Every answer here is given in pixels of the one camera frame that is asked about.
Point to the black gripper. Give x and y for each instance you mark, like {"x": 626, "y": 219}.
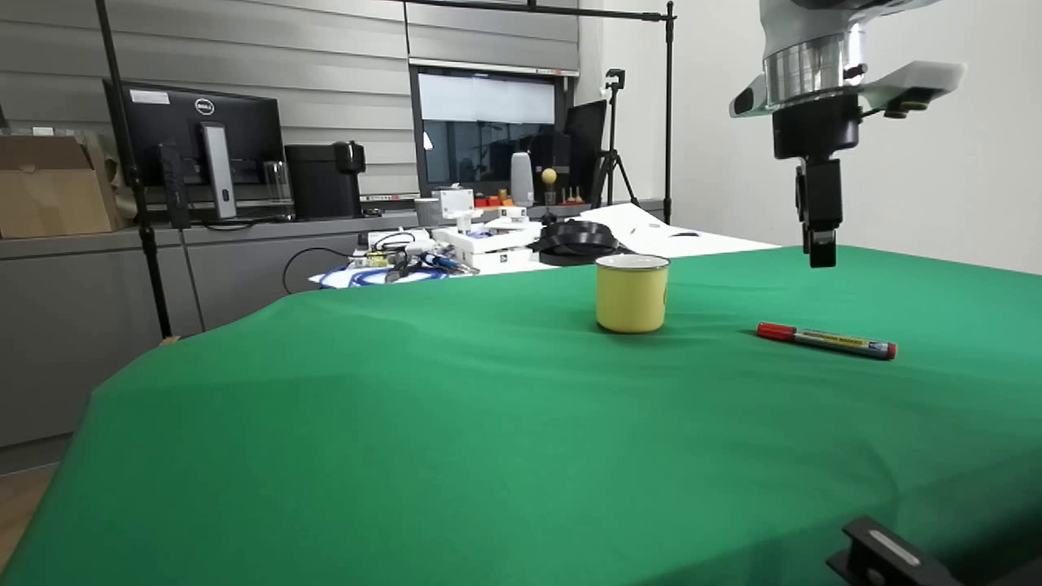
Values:
{"x": 812, "y": 134}

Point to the cardboard box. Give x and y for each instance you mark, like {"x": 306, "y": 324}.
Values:
{"x": 52, "y": 186}

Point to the black tripod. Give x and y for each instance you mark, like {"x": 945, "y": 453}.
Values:
{"x": 610, "y": 169}

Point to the green table cloth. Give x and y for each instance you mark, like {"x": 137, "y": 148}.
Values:
{"x": 490, "y": 435}

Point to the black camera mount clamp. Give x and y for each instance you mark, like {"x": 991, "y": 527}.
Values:
{"x": 880, "y": 557}

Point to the black desktop computer box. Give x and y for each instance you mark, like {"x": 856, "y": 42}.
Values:
{"x": 324, "y": 182}

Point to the white papers on table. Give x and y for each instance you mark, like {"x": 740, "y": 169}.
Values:
{"x": 642, "y": 234}

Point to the red capped marker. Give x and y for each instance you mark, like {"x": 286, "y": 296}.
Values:
{"x": 827, "y": 343}

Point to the yellow ceramic mug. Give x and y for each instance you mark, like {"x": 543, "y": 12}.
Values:
{"x": 628, "y": 296}

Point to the black computer monitor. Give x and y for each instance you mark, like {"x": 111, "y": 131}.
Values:
{"x": 200, "y": 153}

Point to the white speaker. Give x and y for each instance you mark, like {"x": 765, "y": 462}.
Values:
{"x": 523, "y": 182}

